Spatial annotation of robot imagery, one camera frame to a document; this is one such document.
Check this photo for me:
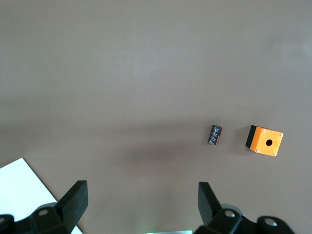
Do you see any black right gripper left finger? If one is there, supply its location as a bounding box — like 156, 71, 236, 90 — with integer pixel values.
0, 180, 89, 234

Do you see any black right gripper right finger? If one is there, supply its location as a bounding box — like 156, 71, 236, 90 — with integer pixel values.
195, 181, 297, 234

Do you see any white drawer cabinet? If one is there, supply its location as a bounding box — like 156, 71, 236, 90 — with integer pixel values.
0, 157, 83, 234

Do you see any orange button box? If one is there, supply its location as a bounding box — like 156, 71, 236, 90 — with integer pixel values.
245, 125, 284, 157

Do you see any small black capacitor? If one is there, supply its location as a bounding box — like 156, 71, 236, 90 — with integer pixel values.
208, 125, 223, 146

